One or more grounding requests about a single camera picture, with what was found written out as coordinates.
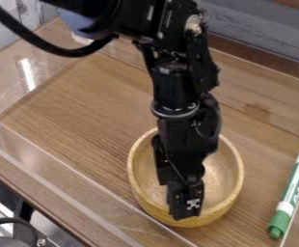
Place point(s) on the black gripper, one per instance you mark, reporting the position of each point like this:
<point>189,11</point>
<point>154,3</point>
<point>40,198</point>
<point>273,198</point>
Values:
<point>186,141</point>

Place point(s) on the green white marker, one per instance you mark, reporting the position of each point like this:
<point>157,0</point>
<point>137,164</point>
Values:
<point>287,205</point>

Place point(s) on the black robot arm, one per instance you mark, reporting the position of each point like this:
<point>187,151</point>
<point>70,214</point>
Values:
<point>167,30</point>

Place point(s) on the brown wooden bowl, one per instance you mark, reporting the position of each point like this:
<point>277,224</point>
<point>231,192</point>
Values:
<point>223,180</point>

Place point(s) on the clear acrylic tray wall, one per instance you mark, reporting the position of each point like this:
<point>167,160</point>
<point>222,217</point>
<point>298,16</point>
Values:
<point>92,213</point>

